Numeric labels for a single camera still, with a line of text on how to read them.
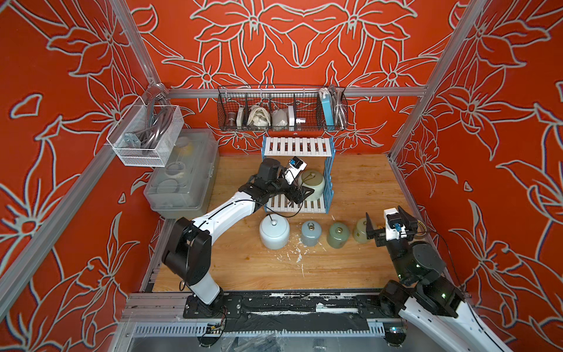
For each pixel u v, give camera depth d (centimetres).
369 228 62
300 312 73
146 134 78
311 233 82
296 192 71
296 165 70
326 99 83
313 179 95
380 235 59
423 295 49
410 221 59
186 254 46
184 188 83
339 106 82
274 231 81
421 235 89
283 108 96
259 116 91
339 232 82
